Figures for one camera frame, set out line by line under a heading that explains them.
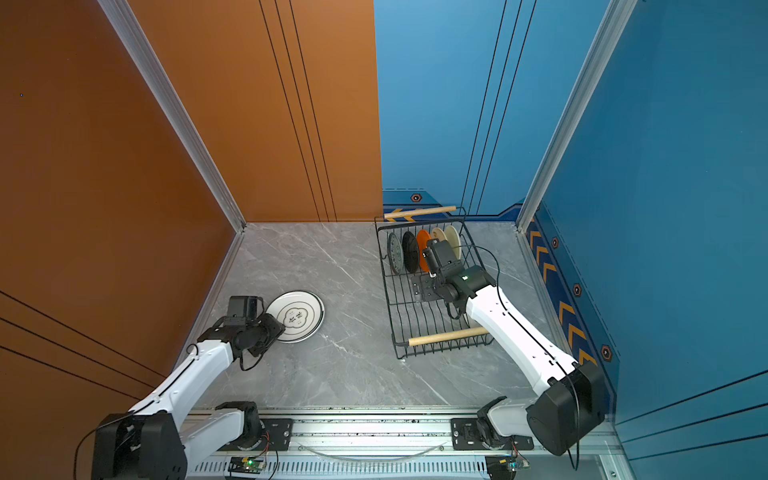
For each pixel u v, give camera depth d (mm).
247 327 674
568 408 387
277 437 742
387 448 728
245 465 710
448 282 537
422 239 1003
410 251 942
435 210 990
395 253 1038
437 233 1031
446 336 705
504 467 700
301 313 934
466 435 725
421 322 893
